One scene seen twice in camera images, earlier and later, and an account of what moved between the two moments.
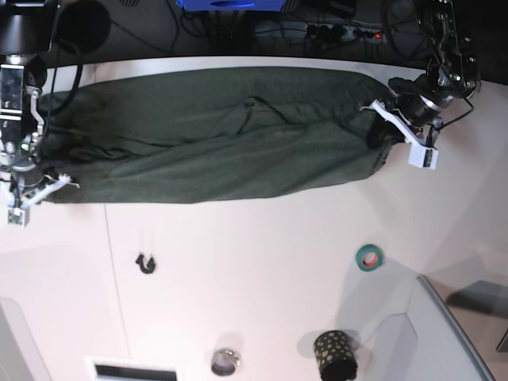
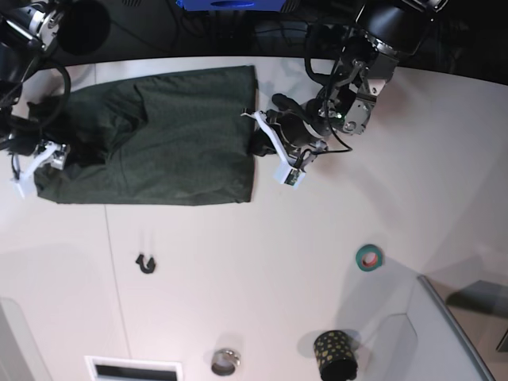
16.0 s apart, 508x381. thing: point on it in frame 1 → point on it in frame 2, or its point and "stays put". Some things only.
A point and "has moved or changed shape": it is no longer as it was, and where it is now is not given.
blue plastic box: [232, 5] stays put
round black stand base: [85, 25] stays put
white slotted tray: [101, 369] stays put
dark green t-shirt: [184, 133] has moved or changed shape
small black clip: [151, 264] stays put
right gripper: [421, 101] → [299, 125]
